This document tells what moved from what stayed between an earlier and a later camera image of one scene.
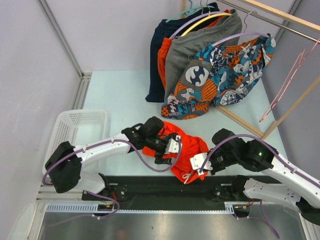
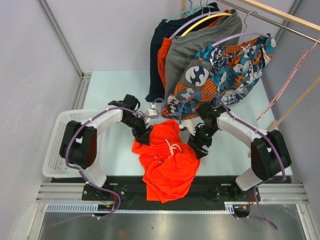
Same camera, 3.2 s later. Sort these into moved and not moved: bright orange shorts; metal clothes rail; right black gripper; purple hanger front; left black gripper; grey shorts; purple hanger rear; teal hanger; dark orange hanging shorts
Moved: bright orange shorts; right black gripper; left black gripper
Not moved: dark orange hanging shorts; purple hanger front; grey shorts; teal hanger; metal clothes rail; purple hanger rear
